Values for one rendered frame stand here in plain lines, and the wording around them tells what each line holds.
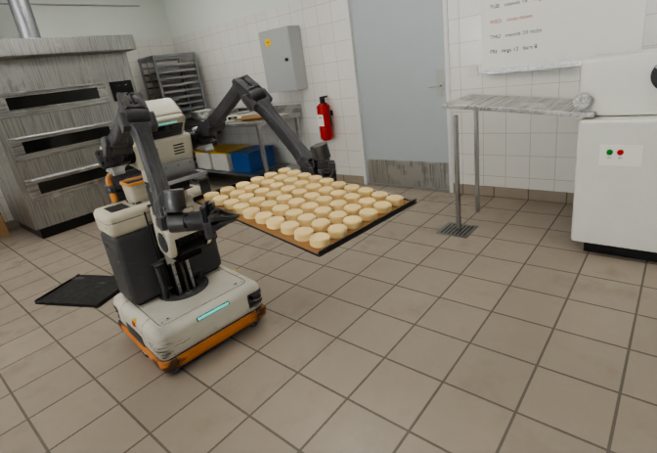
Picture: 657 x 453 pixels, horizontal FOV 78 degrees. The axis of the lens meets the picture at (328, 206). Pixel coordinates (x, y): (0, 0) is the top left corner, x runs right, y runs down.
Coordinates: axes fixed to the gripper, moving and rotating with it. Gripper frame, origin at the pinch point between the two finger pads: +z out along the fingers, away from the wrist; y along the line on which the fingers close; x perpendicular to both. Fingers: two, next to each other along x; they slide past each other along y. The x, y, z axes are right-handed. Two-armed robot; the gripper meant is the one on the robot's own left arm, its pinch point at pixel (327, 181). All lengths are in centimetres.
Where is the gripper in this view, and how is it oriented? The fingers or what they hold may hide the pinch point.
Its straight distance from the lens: 142.6
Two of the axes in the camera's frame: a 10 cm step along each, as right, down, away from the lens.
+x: -10.0, 0.8, 0.3
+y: 0.9, 9.3, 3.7
